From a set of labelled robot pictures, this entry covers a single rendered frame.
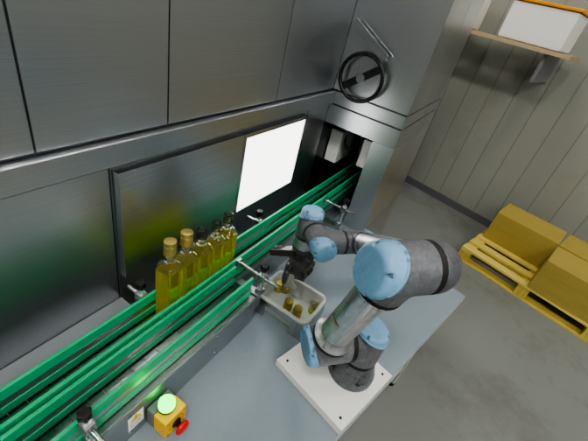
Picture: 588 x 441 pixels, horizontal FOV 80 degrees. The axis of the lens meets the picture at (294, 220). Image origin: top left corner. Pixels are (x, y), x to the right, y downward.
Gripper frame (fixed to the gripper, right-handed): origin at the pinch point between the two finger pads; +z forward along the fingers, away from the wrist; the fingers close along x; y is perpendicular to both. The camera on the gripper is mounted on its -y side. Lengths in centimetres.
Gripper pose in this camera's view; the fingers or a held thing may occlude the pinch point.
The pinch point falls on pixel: (286, 283)
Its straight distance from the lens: 135.3
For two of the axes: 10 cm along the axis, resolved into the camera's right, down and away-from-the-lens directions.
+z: -2.1, 8.1, 5.5
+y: 8.4, 4.4, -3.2
